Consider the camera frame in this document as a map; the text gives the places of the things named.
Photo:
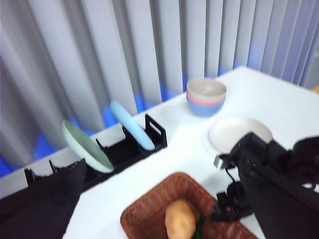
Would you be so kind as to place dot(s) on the white plate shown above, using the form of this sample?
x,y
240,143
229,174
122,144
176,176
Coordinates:
x,y
234,132

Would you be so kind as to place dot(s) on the beige bowl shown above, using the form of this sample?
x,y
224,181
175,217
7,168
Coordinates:
x,y
207,88

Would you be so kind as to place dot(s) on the green toy cucumber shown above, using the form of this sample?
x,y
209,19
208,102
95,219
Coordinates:
x,y
199,226

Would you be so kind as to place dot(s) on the light blue plate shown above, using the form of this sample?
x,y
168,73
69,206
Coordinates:
x,y
134,129

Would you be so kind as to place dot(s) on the brown wicker basket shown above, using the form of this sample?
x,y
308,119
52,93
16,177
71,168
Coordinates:
x,y
149,209

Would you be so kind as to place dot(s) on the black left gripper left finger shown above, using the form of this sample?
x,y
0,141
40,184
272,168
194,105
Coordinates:
x,y
37,211

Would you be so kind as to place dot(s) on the brown toy potato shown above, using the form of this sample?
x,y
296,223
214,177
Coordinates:
x,y
179,219

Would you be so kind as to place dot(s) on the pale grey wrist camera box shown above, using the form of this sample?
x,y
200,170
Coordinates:
x,y
223,161

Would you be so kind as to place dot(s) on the blue bowl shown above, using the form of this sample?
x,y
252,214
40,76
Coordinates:
x,y
204,110

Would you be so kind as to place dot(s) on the black dish rack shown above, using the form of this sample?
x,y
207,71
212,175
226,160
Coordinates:
x,y
124,152

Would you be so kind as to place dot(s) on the grey pleated curtain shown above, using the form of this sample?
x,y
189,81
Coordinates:
x,y
124,49

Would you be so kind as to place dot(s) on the pale green plate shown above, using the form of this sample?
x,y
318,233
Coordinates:
x,y
87,147

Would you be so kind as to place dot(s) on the pink bowl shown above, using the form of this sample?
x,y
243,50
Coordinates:
x,y
197,101

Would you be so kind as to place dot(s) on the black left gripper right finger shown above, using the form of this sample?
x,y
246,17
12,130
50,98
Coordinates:
x,y
286,211

